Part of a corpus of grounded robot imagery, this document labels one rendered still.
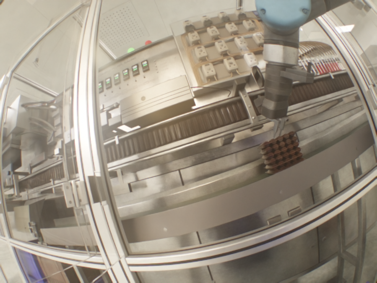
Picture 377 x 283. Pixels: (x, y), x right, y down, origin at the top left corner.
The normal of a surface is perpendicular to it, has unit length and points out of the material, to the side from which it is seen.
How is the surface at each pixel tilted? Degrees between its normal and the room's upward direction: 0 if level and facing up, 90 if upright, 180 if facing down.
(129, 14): 180
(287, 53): 127
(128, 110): 90
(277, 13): 117
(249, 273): 90
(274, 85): 105
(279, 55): 112
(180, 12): 180
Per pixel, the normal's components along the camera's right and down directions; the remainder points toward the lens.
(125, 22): 0.27, 0.94
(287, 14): -0.55, 0.48
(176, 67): -0.17, -0.16
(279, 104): 0.40, 0.40
